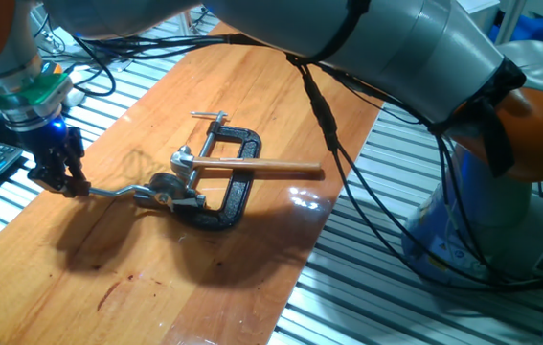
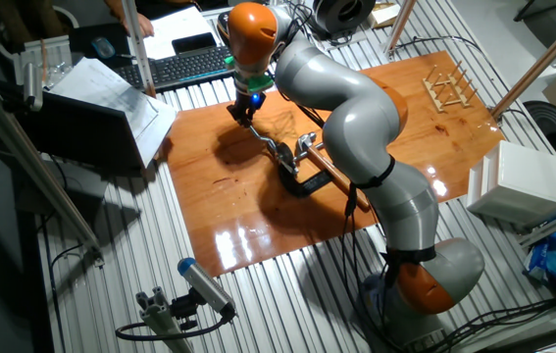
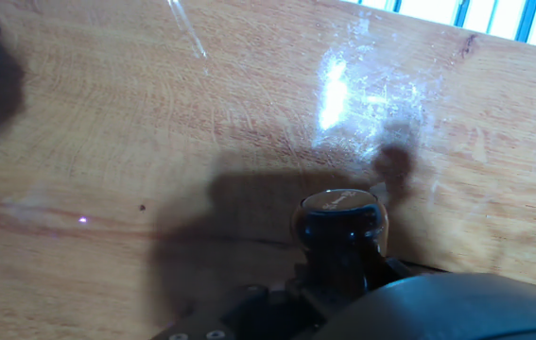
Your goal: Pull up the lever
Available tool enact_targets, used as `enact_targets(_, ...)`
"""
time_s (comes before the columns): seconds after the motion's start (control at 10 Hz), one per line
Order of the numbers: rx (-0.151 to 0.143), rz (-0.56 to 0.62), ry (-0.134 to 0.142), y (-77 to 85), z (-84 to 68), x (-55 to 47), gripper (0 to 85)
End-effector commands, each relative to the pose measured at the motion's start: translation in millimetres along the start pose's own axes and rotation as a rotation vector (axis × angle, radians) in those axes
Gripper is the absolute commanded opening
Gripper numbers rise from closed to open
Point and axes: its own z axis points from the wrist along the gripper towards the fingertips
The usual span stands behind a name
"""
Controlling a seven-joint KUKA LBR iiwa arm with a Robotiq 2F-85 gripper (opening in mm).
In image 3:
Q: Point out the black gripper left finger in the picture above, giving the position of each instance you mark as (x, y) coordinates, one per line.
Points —
(258, 311)

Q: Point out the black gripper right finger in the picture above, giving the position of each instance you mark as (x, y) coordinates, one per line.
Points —
(388, 271)

